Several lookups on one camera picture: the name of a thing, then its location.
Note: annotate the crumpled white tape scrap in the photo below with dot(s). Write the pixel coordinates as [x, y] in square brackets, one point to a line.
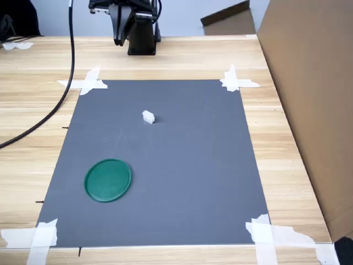
[16, 45]

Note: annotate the round green lid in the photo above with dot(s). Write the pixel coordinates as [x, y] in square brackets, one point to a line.
[108, 180]

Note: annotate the black round object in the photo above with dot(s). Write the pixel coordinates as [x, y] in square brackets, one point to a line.
[345, 252]

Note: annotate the white tape cross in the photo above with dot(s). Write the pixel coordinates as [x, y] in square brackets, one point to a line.
[89, 81]
[231, 81]
[264, 237]
[41, 240]

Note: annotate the brown cardboard partition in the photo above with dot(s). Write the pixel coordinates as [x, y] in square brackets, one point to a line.
[317, 96]

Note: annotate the dark grey mat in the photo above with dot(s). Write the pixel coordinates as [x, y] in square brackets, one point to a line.
[179, 171]

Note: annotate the small white plastic terminal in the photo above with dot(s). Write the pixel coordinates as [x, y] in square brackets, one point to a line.
[148, 116]

